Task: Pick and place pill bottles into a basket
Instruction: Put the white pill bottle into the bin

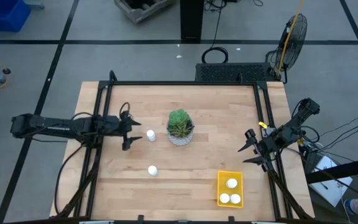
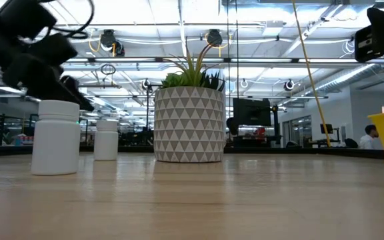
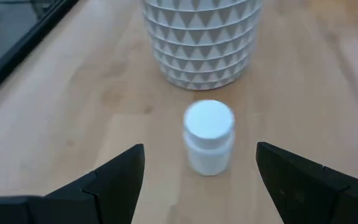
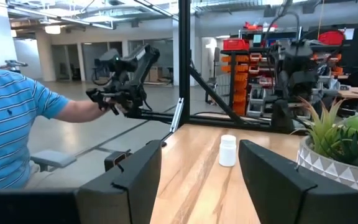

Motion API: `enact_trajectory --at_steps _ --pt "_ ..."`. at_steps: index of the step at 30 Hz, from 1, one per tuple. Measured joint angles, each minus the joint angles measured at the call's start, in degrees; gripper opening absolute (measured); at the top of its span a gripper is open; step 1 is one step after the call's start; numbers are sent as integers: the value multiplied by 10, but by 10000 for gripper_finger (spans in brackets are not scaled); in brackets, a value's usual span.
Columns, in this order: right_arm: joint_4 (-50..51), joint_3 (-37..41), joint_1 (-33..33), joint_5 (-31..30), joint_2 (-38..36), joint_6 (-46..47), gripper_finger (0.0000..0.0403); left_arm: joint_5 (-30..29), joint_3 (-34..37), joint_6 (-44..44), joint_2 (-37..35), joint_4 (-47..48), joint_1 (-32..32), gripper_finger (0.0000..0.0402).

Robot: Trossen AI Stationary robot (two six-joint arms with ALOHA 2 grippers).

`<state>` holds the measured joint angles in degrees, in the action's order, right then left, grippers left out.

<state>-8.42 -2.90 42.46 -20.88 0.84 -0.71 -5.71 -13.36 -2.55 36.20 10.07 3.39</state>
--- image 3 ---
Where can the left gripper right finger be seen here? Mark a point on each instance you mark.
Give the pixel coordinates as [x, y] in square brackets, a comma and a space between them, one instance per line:
[315, 196]

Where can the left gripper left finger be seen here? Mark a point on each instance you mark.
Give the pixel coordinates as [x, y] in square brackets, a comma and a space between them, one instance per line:
[104, 196]

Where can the white pill bottle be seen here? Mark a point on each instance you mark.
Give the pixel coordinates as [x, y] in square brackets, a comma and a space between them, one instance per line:
[209, 137]

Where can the succulent in white patterned pot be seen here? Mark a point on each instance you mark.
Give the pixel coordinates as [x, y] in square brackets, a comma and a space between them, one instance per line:
[202, 43]

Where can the black metal table frame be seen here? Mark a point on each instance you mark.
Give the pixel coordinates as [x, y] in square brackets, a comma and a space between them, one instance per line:
[26, 43]

